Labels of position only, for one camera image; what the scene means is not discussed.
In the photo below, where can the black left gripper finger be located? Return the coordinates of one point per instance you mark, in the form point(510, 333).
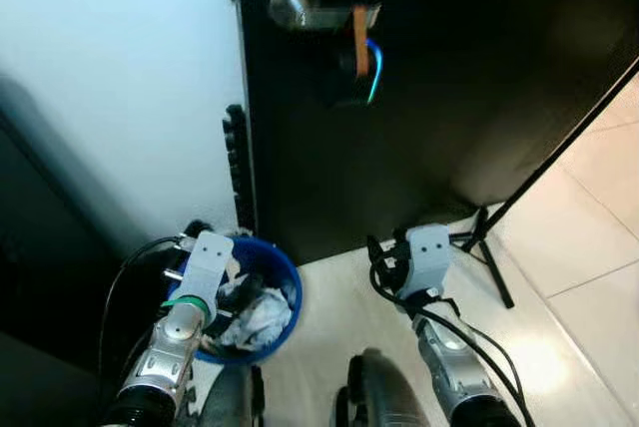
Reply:
point(240, 295)

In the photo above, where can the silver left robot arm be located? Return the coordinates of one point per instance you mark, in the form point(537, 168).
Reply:
point(165, 357)

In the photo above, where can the crumpled white paper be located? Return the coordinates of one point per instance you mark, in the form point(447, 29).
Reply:
point(262, 319)

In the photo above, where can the blue waste bin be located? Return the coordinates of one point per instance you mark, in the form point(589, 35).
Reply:
point(285, 267)

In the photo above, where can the grey left robot leg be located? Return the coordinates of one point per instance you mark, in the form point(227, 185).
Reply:
point(235, 397)

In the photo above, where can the grey robot leg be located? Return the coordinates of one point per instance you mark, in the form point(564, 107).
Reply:
point(235, 397)
point(374, 397)

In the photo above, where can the black tripod stand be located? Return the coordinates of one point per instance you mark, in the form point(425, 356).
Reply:
point(497, 262)

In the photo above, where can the black foam puzzle mat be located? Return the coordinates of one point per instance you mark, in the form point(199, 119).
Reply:
point(236, 168)

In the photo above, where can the grey right robot leg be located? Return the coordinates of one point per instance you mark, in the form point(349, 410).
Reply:
point(374, 397)

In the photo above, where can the black door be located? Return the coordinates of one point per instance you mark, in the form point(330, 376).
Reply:
point(479, 68)

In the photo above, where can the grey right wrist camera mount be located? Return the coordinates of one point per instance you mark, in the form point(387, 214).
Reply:
point(427, 257)

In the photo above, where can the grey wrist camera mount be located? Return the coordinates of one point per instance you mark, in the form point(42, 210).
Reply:
point(205, 267)
point(427, 257)

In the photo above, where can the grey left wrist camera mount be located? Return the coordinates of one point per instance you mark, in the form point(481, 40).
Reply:
point(205, 267)

